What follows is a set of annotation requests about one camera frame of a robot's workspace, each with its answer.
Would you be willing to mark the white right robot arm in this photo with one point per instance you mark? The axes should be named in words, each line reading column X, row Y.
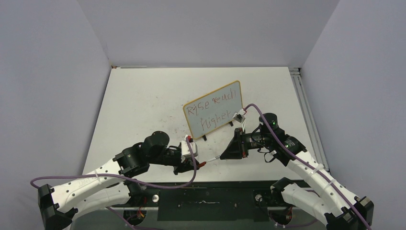
column 331, row 203

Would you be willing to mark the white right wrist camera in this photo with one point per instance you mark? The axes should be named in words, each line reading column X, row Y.
column 240, row 116

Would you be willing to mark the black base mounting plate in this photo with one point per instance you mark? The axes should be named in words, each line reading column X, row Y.
column 204, row 201

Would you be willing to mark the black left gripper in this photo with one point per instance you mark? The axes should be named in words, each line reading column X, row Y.
column 182, row 167

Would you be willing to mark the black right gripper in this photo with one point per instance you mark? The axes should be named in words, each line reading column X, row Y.
column 236, row 149

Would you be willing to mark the aluminium front frame rail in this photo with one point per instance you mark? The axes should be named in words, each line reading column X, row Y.
column 121, row 195

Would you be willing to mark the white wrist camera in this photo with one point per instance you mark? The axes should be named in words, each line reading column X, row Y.
column 188, row 148
column 240, row 116

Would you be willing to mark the white marker pen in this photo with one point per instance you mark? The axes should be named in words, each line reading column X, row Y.
column 213, row 159

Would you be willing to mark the red marker cap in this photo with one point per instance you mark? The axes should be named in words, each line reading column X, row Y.
column 202, row 164

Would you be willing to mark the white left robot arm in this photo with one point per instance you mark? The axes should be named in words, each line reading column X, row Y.
column 114, row 182

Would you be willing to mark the aluminium right side rail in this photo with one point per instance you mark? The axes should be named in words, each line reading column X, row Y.
column 315, row 139

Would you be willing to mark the yellow framed whiteboard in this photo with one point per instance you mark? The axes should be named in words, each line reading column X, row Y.
column 213, row 110

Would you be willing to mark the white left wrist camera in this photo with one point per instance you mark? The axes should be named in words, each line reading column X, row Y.
column 188, row 148

